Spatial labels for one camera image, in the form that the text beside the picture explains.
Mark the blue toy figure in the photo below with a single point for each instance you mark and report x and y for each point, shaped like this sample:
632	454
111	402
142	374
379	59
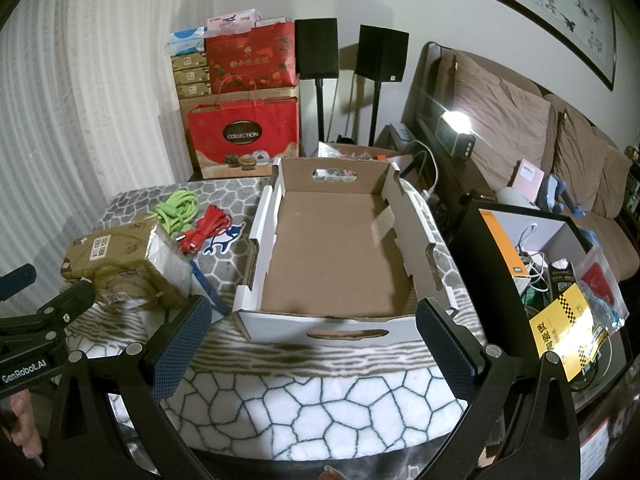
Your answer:
557	192

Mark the blue whale sticker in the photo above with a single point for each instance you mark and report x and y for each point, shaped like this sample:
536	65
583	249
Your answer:
222	240

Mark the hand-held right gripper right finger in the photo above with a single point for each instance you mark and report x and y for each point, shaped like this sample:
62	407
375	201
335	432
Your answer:
450	355

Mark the blue flat strip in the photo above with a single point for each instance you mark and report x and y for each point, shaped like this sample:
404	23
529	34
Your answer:
207	285

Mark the black clock lamp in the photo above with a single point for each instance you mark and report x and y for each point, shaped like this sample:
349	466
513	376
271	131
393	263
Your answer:
457	142

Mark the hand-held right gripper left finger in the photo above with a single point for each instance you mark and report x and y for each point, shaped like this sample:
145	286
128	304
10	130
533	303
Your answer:
180	350

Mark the black storage box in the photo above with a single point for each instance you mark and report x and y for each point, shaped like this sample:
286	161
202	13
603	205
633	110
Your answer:
480	260

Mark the white cardboard tray box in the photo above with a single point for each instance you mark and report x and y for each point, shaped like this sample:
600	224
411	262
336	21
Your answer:
325	260

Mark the black tissue pack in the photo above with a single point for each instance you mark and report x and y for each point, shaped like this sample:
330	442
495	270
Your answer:
560	275

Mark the grey patterned blanket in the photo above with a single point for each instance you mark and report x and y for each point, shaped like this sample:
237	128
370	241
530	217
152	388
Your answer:
325	400

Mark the large gold tissue pack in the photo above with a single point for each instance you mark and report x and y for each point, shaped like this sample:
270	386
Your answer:
107	247

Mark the red floral gift bag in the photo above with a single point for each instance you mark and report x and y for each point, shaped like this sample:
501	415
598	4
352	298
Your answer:
250	60

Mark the small gold tissue pack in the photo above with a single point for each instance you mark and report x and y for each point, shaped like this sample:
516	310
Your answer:
140	295

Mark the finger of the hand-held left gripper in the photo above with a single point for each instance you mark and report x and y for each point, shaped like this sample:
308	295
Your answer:
17	282
67	302

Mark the pink small box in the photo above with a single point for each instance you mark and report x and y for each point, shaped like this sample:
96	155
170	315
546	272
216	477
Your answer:
528	180

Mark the large brown cushion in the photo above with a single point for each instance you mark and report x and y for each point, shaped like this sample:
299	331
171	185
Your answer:
495	115

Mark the pink tissue pack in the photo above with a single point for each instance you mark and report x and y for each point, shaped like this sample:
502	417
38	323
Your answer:
235	19

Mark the yellow checkered booklet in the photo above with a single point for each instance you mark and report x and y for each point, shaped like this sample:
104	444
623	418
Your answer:
565	330

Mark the blue white tissue pack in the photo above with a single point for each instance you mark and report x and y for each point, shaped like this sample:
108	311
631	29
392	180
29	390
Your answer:
187	40

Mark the brown sofa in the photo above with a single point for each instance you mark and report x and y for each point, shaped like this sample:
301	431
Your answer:
530	90

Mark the framed ink painting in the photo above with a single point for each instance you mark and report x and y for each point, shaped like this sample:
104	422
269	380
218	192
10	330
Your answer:
550	0

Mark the red pouch in plastic bag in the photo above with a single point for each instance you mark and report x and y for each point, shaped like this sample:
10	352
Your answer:
597	280

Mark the red collection gift bag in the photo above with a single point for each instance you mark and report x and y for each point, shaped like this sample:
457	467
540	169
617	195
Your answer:
240	132

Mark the person's left hand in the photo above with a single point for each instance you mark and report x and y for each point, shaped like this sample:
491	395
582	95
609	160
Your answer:
20	422

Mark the orange white box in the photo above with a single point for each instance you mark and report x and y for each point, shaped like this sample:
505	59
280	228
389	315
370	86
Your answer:
502	245

